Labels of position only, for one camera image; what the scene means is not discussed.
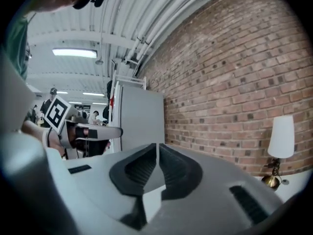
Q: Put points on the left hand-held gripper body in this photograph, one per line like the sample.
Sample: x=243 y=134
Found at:
x=57 y=111

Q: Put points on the red paper on cabinet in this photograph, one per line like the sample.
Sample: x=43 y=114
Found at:
x=111 y=101

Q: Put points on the person's left forearm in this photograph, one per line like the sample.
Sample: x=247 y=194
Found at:
x=34 y=131

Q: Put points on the small round lamp switch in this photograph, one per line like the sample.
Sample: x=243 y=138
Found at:
x=285 y=181

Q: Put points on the bundle of white ceiling pipes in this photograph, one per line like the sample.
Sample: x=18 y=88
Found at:
x=166 y=16

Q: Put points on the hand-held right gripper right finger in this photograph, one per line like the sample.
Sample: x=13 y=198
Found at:
x=207 y=192

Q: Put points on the white shade table lamp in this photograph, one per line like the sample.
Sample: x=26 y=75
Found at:
x=281 y=136

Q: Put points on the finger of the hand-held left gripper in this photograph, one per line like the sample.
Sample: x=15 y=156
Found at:
x=107 y=132

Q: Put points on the white desk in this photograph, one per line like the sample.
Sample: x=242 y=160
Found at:
x=298 y=185

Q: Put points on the tall grey metal cabinet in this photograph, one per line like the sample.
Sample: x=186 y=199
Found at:
x=141 y=119

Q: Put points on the rectangular ceiling light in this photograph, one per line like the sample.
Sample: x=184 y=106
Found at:
x=74 y=53

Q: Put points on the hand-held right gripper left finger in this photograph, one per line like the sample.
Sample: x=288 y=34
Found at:
x=97 y=192

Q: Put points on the person's green shirt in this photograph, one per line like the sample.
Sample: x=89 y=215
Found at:
x=17 y=45

